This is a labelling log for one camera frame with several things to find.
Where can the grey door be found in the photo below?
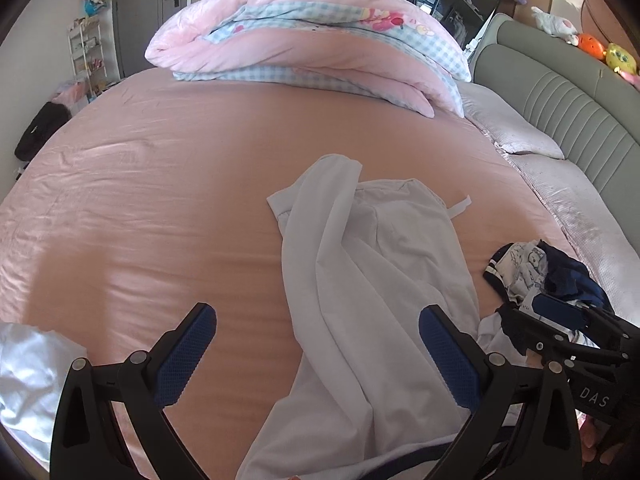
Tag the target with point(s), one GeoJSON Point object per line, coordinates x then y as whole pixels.
{"type": "Point", "coordinates": [145, 10]}

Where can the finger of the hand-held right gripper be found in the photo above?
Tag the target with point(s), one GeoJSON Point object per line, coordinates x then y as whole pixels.
{"type": "Point", "coordinates": [550, 355]}
{"type": "Point", "coordinates": [560, 310]}

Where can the navy garment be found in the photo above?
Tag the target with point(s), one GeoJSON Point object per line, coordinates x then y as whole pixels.
{"type": "Point", "coordinates": [570, 275]}

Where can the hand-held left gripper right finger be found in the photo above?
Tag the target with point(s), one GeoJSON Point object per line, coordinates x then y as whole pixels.
{"type": "Point", "coordinates": [447, 360]}

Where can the glass door wardrobe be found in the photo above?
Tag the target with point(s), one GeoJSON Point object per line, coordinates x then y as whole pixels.
{"type": "Point", "coordinates": [425, 5]}

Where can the white navy-trimmed t-shirt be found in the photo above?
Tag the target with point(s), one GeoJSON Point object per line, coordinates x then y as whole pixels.
{"type": "Point", "coordinates": [325, 335]}

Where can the cartoon printed pajamas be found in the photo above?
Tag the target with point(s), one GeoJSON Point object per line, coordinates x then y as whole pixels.
{"type": "Point", "coordinates": [520, 270]}

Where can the grey padded headboard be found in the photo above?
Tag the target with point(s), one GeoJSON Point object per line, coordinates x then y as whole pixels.
{"type": "Point", "coordinates": [565, 100]}

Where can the pink bed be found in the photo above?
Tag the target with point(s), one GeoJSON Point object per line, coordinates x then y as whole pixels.
{"type": "Point", "coordinates": [150, 210]}

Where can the black bag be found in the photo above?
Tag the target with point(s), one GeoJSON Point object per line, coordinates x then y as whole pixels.
{"type": "Point", "coordinates": [40, 130]}

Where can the person's right hand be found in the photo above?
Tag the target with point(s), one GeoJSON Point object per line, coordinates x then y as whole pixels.
{"type": "Point", "coordinates": [600, 440]}

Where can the white shelf rack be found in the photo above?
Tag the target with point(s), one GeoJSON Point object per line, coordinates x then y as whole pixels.
{"type": "Point", "coordinates": [87, 55]}

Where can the pink cloth pile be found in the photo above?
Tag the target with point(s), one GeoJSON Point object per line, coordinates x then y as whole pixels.
{"type": "Point", "coordinates": [70, 95]}

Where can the folded white garment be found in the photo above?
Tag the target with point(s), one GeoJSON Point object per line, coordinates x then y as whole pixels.
{"type": "Point", "coordinates": [35, 375]}

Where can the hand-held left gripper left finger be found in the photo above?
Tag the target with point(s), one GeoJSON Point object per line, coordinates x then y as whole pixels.
{"type": "Point", "coordinates": [190, 355]}

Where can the pink checked quilt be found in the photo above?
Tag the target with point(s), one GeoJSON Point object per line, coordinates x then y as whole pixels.
{"type": "Point", "coordinates": [300, 45]}

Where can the white pink plush toy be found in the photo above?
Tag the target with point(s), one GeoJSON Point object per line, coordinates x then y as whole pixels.
{"type": "Point", "coordinates": [555, 22]}

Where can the orange plush toy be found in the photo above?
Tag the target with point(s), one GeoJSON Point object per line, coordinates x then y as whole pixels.
{"type": "Point", "coordinates": [592, 46]}

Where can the pink pillow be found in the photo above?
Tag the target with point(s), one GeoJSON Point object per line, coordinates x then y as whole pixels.
{"type": "Point", "coordinates": [590, 210]}
{"type": "Point", "coordinates": [515, 130]}

